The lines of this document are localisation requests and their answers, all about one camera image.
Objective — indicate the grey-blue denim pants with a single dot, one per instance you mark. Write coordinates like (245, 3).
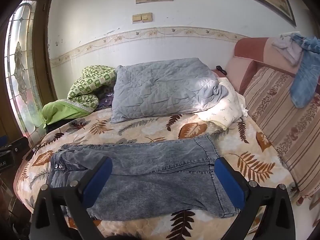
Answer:
(150, 180)

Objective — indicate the leaf print blanket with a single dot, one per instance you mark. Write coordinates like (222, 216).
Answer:
(140, 133)

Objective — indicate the beige wall switch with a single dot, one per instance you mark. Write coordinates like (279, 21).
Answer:
(147, 17)
(136, 18)

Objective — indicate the green patterned quilt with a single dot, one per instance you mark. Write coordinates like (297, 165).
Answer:
(85, 85)

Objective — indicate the grey quilted pillow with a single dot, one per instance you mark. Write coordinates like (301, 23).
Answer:
(162, 90)

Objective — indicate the plain green cloth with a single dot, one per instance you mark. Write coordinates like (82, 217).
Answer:
(60, 110)

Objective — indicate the striped floral cushion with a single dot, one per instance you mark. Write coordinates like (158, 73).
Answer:
(280, 115)

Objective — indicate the small black object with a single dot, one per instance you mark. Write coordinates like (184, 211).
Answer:
(220, 69)

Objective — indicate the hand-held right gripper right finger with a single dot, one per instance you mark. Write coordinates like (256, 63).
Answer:
(228, 183)

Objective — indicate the pale lilac garment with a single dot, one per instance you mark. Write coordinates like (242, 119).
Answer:
(287, 48)

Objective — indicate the blue garment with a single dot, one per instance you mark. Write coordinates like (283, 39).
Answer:
(305, 80)

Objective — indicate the cream pillow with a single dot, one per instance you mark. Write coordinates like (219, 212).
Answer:
(225, 112)

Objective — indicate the pink upholstered sofa back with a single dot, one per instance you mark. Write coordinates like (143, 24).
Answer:
(246, 52)

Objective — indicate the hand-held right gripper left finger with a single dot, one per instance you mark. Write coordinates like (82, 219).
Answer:
(98, 180)

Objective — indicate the purple cloth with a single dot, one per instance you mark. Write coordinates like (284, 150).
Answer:
(106, 101)

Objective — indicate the black box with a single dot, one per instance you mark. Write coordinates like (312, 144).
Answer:
(12, 152)

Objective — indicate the leaded glass door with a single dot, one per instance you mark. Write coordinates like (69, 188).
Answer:
(22, 62)

